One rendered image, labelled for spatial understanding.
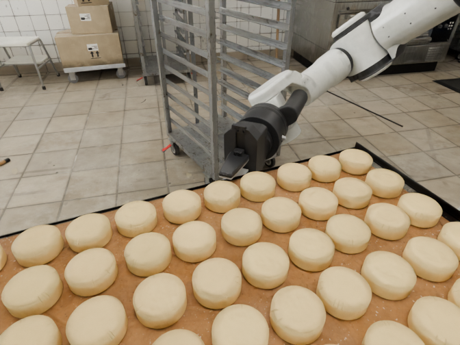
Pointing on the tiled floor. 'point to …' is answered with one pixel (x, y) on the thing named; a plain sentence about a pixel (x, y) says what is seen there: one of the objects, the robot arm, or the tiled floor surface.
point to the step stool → (25, 55)
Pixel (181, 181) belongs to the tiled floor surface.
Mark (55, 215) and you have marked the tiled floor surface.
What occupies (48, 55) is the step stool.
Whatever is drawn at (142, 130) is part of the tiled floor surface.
